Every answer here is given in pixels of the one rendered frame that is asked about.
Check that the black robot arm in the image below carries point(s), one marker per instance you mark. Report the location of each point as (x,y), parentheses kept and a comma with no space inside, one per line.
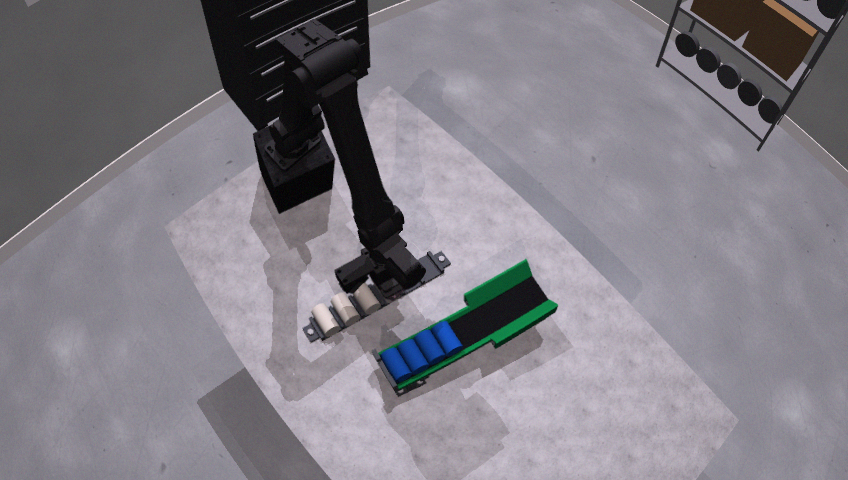
(379,222)

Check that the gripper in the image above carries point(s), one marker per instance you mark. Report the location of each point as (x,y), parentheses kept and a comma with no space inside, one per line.
(388,289)

